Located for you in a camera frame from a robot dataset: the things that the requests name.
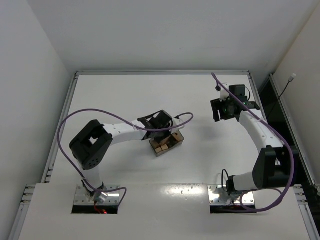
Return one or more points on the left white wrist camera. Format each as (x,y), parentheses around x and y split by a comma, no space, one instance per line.
(177,124)

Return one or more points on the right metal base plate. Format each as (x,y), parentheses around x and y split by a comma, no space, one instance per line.
(218,197)

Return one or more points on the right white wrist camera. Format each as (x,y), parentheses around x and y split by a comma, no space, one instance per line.
(223,94)

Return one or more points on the tan wood cube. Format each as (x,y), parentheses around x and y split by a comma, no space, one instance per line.
(164,147)

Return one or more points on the pale wood cube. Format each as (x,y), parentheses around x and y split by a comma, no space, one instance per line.
(158,150)

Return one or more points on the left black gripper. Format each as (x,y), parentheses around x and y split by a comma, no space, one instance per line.
(161,133)

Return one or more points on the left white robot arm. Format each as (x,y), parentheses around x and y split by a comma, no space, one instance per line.
(91,144)

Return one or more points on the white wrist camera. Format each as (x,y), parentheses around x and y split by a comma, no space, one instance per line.
(223,94)
(177,124)

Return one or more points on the metal base plate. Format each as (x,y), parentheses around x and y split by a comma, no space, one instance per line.
(218,197)
(83,198)

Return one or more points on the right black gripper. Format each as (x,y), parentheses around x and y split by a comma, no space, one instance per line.
(217,110)

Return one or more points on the smoky transparent plastic box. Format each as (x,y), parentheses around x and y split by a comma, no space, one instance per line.
(174,140)

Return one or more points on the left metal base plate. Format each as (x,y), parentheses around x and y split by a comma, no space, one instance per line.
(83,198)

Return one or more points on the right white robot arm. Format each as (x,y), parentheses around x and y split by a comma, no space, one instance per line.
(276,165)

